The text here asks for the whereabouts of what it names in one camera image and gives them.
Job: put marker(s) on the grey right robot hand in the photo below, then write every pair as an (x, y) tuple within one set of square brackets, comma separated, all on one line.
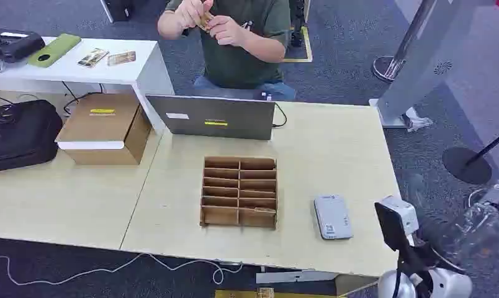
[(442, 251)]

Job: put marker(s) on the person's left hand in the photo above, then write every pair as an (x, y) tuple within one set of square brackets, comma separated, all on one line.
[(227, 31)]

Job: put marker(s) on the person's right hand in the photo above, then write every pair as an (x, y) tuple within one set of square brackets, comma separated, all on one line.
[(190, 12)]

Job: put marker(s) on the small brown card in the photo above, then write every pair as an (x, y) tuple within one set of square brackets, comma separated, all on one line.
[(205, 20)]

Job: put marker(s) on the person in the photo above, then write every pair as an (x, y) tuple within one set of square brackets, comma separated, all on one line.
[(237, 61)]

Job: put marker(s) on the chrome mirror floor base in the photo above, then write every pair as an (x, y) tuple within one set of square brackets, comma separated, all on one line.
[(472, 196)]

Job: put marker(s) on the black tripod legs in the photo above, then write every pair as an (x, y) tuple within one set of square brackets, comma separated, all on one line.
[(297, 24)]

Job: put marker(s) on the brown printed card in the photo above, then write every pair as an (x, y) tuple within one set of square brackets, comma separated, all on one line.
[(121, 58)]

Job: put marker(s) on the grey laptop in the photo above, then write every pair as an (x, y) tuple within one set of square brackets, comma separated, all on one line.
[(212, 117)]

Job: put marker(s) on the black round floor stand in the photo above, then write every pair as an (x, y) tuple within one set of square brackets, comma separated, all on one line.
[(467, 164)]

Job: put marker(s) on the white desk shelf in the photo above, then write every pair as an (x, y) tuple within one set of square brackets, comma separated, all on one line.
[(109, 72)]

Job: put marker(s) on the printed card stack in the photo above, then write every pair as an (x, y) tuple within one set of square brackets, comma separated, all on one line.
[(93, 57)]

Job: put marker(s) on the white plastic bag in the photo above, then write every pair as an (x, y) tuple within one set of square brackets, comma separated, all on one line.
[(418, 121)]

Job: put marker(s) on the green phone case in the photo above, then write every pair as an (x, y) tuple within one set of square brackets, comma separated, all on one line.
[(54, 50)]

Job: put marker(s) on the brown cardboard box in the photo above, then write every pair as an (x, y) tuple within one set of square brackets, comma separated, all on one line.
[(105, 127)]

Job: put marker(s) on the wooden compartment box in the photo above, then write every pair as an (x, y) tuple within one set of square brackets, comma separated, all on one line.
[(239, 192)]

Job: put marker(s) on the white slab under box lid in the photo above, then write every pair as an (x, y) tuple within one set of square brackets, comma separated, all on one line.
[(91, 145)]

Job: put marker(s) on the black device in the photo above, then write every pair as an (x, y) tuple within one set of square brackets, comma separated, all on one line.
[(13, 44)]

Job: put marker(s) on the card in wooden box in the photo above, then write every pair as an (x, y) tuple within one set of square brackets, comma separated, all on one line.
[(266, 209)]

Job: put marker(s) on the grey standing kiosk panel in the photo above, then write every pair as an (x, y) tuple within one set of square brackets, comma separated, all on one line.
[(430, 53)]

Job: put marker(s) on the yellow floor plate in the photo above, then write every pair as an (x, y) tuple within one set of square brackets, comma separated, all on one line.
[(241, 294)]

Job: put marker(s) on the black bag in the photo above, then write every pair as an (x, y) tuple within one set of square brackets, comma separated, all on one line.
[(21, 133)]

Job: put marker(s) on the black case with white frame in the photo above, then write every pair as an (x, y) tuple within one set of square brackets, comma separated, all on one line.
[(118, 9)]

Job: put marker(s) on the white metal bracket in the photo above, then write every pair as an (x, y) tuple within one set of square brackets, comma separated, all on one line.
[(294, 276)]

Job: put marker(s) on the chrome post with round base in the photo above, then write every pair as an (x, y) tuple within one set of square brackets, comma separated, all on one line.
[(401, 53)]

